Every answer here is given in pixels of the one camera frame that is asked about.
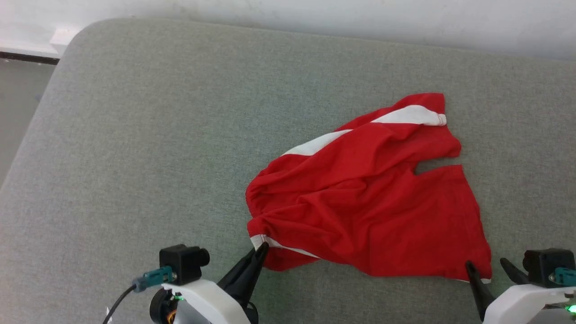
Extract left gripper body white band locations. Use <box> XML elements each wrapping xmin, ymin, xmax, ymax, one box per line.
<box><xmin>161</xmin><ymin>279</ymin><xmax>252</xmax><ymax>324</ymax></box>

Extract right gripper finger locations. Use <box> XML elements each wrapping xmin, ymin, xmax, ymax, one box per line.
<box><xmin>465</xmin><ymin>261</ymin><xmax>496</xmax><ymax>321</ymax></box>
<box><xmin>500</xmin><ymin>257</ymin><xmax>530</xmax><ymax>285</ymax></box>

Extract grey fabric sofa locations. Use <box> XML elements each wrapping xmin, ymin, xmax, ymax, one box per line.
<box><xmin>0</xmin><ymin>18</ymin><xmax>576</xmax><ymax>324</ymax></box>

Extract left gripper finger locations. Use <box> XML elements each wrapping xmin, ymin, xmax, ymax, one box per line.
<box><xmin>217</xmin><ymin>248</ymin><xmax>259</xmax><ymax>293</ymax></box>
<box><xmin>234</xmin><ymin>242</ymin><xmax>270</xmax><ymax>309</ymax></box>

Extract red garment with white stripes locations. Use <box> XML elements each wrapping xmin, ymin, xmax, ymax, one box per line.
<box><xmin>245</xmin><ymin>93</ymin><xmax>493</xmax><ymax>284</ymax></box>

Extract white wall skirting board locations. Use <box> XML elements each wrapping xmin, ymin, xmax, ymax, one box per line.
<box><xmin>0</xmin><ymin>25</ymin><xmax>82</xmax><ymax>60</ymax></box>

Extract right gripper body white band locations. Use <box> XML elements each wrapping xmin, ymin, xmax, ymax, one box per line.
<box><xmin>482</xmin><ymin>283</ymin><xmax>576</xmax><ymax>324</ymax></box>

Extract black cable with teal plug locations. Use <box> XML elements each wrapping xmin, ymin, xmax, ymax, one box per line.
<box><xmin>103</xmin><ymin>266</ymin><xmax>177</xmax><ymax>324</ymax></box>
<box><xmin>553</xmin><ymin>267</ymin><xmax>576</xmax><ymax>288</ymax></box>

